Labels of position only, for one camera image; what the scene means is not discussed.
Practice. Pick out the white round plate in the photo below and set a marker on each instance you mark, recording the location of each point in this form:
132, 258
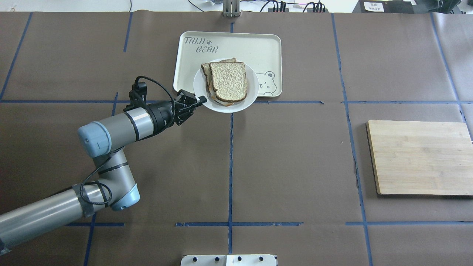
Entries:
252, 90

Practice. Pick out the cream bear tray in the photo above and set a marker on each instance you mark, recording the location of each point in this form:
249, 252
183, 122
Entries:
261, 52

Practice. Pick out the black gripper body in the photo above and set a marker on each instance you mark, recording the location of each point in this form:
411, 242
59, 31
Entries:
162, 115

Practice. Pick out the wooden cutting board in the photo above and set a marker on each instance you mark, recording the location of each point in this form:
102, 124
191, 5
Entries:
421, 158

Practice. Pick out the aluminium frame post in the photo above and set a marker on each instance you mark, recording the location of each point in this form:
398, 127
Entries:
231, 8

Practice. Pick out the bread slice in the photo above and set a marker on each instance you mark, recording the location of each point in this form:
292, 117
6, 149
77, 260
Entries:
209, 88
229, 81

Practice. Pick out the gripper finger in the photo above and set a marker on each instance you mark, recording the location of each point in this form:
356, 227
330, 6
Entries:
201, 100

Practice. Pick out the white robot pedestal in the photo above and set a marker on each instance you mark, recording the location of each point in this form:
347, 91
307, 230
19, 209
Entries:
230, 260

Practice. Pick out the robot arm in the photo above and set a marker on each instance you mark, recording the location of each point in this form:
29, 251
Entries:
111, 183

